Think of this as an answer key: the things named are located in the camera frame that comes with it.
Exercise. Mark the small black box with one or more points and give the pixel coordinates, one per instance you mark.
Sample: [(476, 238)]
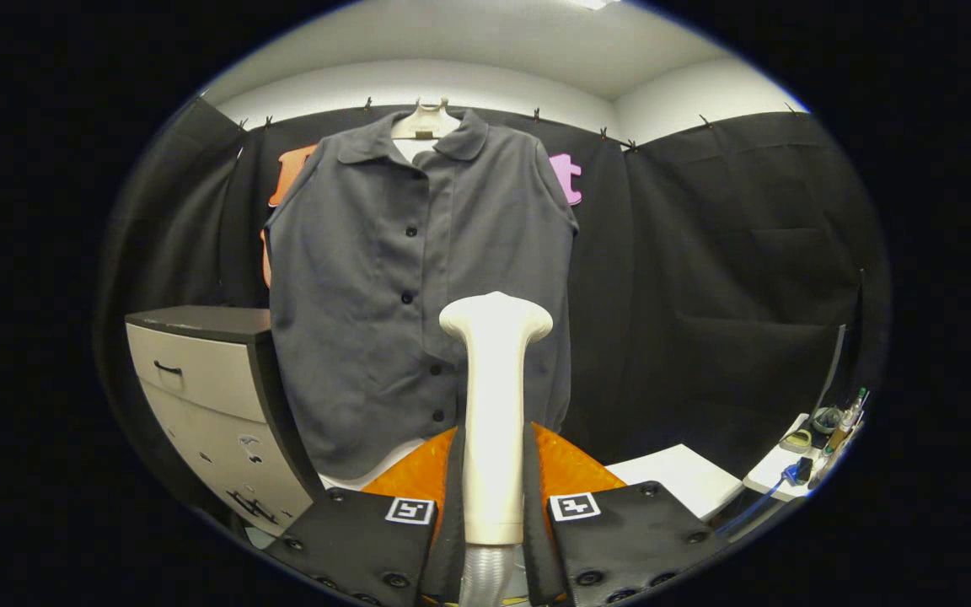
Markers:
[(804, 470)]

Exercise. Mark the grey button shirt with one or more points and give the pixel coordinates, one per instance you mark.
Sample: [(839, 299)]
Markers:
[(351, 295)]

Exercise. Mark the grey drawer cabinet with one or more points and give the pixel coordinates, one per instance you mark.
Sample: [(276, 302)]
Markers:
[(199, 379)]

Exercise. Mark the black backdrop cloth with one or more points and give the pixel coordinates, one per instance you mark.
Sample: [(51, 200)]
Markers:
[(705, 253)]

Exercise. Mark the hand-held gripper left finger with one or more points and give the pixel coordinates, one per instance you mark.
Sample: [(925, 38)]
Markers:
[(454, 539)]

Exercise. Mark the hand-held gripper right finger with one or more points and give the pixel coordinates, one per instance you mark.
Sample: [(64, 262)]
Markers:
[(533, 539)]

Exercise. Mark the green round object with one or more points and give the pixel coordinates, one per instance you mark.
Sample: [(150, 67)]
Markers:
[(796, 441)]

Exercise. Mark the ceiling light panel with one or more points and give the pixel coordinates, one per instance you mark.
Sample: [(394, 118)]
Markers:
[(593, 3)]

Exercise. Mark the white side desk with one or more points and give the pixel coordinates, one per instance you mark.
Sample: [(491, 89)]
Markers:
[(768, 480)]

